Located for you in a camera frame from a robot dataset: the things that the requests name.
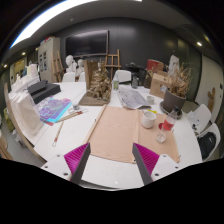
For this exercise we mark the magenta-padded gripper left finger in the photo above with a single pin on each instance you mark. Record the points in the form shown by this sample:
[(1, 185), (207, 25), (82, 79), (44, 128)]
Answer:
[(75, 160)]

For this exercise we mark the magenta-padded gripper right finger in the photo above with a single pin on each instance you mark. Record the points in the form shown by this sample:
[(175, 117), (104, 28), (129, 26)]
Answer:
[(148, 160)]

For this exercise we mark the clear red-labelled drink bottle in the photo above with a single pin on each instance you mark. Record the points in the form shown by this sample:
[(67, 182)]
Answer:
[(169, 123)]

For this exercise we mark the thin wooden stick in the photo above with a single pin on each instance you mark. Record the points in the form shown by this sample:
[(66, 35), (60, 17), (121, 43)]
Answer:
[(58, 132)]

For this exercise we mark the white ceramic cup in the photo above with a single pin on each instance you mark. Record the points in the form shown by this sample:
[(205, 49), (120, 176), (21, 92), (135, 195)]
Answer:
[(148, 120)]

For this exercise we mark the paint brush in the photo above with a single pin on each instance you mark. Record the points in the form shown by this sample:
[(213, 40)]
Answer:
[(71, 115)]

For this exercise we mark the metal spoon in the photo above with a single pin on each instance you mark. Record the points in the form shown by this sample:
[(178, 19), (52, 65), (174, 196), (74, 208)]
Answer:
[(144, 112)]

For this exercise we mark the small yellow item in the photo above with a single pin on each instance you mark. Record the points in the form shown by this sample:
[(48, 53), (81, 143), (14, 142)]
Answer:
[(152, 111)]

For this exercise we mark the grey plant saucer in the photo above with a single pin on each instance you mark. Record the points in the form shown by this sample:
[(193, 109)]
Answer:
[(165, 111)]

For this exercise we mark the small paint jar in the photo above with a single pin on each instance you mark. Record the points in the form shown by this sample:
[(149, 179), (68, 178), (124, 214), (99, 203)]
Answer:
[(76, 107)]

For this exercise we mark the colourful painting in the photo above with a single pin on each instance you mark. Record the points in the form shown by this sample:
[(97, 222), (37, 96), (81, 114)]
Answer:
[(53, 110)]

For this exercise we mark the papers on chair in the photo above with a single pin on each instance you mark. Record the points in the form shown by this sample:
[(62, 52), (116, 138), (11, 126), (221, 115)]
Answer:
[(192, 119)]

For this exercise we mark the black backpack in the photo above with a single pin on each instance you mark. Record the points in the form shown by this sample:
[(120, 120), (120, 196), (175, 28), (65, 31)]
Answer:
[(206, 145)]

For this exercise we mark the small pale cup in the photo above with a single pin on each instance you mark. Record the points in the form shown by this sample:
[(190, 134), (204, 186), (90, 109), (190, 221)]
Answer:
[(150, 99)]

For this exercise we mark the printed newspaper sheet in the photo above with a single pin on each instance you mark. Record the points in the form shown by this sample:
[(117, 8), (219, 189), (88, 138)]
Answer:
[(131, 98)]

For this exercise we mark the white canvas panel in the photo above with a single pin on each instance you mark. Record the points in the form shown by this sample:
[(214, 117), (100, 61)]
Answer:
[(28, 115)]

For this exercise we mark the dried plant in grey pot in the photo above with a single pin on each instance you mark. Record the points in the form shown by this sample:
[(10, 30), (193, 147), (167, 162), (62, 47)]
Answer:
[(173, 100)]

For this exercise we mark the white chair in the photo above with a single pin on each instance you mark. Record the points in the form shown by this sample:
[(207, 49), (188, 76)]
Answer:
[(213, 128), (68, 77), (203, 115), (123, 76)]

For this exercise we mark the black box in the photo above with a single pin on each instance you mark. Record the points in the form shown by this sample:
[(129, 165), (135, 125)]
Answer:
[(46, 93), (36, 86)]

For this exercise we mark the brown cardboard box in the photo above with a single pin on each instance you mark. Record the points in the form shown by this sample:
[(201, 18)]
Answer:
[(158, 85)]

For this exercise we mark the green-labelled spray bottle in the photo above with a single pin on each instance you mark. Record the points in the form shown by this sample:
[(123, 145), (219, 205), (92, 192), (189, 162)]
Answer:
[(115, 85)]

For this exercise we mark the brown carved wooden panel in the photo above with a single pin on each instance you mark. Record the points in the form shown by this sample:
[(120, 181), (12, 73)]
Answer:
[(88, 73)]

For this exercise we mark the wooden figure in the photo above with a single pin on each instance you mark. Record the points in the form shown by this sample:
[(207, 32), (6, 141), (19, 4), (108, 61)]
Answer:
[(211, 98)]

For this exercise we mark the wooden easel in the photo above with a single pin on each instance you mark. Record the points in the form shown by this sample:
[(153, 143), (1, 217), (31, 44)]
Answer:
[(111, 66), (56, 71)]

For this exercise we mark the black side table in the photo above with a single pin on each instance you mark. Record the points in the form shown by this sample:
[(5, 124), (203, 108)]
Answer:
[(136, 68)]

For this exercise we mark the white plaster bust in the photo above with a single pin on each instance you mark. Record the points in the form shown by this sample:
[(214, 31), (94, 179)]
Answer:
[(80, 65), (70, 63)]

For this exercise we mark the red box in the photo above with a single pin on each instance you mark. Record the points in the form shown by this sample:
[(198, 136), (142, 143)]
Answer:
[(155, 65)]

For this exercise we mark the white plaster figure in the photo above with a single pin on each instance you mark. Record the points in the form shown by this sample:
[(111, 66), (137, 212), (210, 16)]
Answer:
[(173, 65)]

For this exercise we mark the long ceiling light strip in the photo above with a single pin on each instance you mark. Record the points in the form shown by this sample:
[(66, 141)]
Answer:
[(40, 21)]

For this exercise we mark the black wall screen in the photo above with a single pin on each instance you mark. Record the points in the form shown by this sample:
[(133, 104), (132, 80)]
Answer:
[(86, 43)]

